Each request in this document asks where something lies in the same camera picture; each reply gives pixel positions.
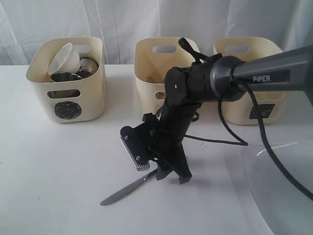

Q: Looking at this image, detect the cream bin with circle mark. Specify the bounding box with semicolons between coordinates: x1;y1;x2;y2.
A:
26;37;106;123

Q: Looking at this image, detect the white rectangular plate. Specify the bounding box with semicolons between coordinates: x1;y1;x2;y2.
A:
224;141;313;235

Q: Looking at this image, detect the large steel cup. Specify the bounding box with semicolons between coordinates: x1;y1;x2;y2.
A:
47;72;83;99

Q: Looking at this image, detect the cream bin with triangle mark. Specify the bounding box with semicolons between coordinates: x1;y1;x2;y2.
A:
134;37;195;115

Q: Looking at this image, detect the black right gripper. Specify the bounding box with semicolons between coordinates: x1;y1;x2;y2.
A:
143;100;202;184

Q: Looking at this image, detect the white backdrop curtain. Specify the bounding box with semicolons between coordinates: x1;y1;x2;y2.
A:
0;0;313;65

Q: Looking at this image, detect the white plastic bowl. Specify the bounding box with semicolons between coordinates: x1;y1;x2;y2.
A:
47;43;81;75

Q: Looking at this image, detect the steel knife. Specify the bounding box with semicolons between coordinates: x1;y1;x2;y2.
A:
100;169;157;206

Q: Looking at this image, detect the small steel cup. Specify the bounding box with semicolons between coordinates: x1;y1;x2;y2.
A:
76;57;99;79

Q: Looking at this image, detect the black cable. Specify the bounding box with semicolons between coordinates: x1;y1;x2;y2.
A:
146;37;313;194

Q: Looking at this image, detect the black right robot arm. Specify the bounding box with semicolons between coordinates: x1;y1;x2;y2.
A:
145;46;313;184

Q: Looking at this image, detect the cream bin with square mark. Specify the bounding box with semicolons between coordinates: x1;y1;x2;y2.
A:
213;37;293;125

